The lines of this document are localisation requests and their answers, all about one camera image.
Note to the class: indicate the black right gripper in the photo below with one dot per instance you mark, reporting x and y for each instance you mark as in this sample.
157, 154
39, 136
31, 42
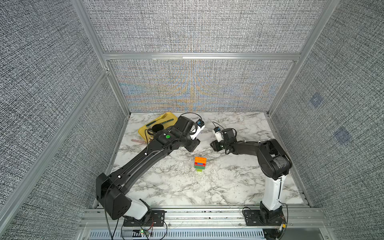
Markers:
214, 145

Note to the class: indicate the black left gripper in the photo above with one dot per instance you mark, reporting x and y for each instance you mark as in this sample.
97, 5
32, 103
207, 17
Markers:
195, 143

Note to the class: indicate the orange long lego brick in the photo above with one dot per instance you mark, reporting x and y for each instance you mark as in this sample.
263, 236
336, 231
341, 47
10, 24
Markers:
200, 160

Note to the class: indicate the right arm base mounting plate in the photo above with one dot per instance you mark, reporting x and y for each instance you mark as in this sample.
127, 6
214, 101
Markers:
255, 217

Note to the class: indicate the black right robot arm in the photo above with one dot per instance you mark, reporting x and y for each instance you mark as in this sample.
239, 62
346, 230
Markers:
273, 161

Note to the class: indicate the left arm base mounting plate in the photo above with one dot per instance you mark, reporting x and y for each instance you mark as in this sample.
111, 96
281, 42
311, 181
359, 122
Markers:
154, 218

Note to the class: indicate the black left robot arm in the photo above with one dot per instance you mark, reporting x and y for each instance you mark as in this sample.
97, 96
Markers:
112, 189

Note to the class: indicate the yellow plastic tray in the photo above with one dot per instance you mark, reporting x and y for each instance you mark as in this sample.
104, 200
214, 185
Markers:
143, 131

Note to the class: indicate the black mug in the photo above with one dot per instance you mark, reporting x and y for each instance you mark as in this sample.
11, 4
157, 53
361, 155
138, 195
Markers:
155, 128

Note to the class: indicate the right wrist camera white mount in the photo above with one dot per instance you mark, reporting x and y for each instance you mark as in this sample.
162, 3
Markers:
218, 134

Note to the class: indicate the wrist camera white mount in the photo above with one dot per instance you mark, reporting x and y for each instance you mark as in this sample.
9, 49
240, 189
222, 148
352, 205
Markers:
218, 134
200, 125

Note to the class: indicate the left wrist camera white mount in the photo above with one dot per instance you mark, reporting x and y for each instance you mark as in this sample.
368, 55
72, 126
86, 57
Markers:
200, 125

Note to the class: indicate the green handled knife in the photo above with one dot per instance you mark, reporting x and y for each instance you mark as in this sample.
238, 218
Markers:
167, 121

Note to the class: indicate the pink handled fork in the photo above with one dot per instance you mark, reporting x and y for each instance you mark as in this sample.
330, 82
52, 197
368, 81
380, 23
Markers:
138, 141

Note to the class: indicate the aluminium front rail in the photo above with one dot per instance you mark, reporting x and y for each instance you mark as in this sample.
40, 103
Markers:
214, 218

